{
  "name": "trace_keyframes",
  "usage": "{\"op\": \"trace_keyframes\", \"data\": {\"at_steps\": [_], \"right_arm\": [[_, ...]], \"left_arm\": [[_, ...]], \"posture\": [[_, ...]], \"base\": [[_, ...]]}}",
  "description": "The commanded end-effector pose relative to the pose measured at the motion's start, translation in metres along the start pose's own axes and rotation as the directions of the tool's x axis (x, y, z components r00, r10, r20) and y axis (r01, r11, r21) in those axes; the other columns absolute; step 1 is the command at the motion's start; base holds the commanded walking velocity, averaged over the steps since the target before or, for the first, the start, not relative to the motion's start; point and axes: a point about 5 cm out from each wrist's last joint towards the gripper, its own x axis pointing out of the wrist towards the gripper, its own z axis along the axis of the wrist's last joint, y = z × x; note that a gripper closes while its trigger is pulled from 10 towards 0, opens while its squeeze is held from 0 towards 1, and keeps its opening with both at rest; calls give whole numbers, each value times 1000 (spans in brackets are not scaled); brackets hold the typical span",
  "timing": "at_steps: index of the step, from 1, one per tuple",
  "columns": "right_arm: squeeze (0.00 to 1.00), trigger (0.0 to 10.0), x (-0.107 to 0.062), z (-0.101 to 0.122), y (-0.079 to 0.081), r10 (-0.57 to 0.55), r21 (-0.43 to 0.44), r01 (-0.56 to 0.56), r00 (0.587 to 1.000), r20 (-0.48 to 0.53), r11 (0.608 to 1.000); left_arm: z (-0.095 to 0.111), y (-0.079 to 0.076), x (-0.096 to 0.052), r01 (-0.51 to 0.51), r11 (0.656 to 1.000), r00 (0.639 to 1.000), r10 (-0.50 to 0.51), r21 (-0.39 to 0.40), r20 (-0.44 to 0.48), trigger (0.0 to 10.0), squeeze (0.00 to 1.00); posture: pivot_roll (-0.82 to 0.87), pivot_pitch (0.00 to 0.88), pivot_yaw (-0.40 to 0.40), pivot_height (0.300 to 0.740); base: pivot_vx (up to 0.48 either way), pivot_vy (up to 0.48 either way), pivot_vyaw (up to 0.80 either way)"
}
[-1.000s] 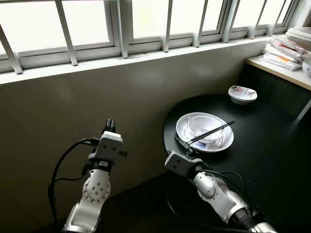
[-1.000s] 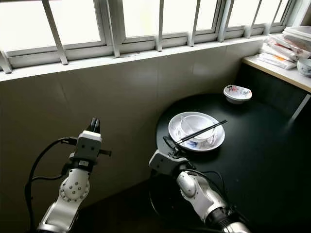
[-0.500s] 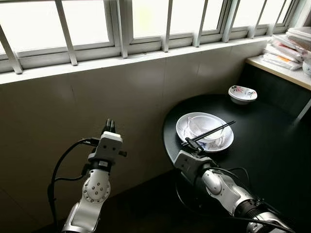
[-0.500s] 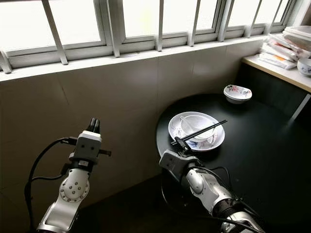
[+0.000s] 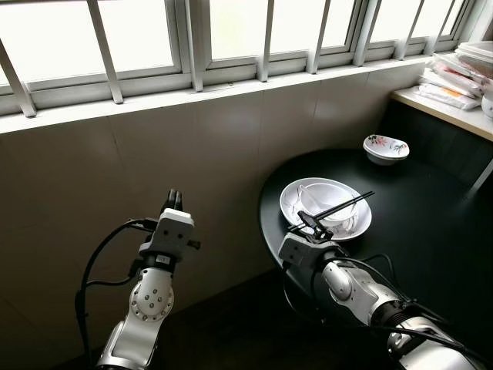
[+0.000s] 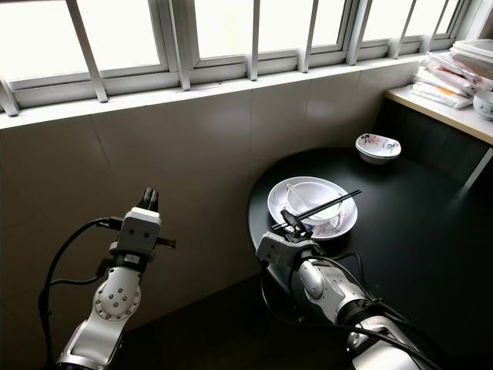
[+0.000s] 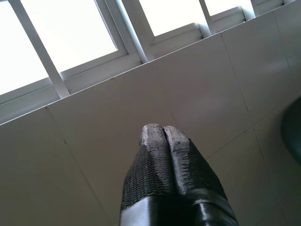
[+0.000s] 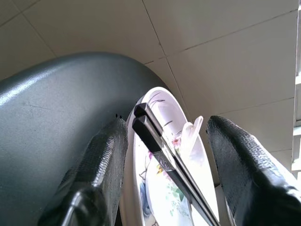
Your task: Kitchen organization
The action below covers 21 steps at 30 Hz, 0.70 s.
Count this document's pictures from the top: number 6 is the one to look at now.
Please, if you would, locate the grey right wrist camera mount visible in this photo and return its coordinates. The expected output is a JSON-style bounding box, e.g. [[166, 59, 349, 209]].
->
[[257, 231, 317, 272]]

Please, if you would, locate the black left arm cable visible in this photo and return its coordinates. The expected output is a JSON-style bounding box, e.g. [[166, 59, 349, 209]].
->
[[44, 217, 124, 369]]

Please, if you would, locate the small white floral bowl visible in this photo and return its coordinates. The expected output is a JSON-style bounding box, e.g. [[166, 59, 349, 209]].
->
[[356, 133, 402, 165]]

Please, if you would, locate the white barred window frame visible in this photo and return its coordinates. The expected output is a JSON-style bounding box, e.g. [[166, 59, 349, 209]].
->
[[0, 0, 493, 118]]

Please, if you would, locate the blue white porcelain cup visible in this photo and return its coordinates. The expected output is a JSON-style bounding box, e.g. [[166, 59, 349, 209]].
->
[[474, 91, 493, 121]]

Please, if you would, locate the light wooden counter board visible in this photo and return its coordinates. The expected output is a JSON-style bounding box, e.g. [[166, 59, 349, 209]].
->
[[385, 85, 493, 146]]

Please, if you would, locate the white plastic food packet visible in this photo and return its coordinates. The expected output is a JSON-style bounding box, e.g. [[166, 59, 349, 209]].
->
[[422, 52, 482, 93], [412, 77, 475, 109]]

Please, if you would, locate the white plastic container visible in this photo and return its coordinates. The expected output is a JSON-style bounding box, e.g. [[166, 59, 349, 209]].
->
[[451, 39, 493, 78]]

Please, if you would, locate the large white floral bowl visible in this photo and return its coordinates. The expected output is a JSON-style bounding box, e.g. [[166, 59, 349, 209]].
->
[[267, 177, 359, 241]]

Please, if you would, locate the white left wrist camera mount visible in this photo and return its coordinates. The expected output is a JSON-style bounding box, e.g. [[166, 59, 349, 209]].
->
[[112, 209, 165, 260]]

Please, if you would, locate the black chopstick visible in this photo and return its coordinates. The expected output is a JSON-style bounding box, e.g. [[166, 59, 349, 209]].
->
[[273, 190, 361, 227], [272, 193, 362, 230]]

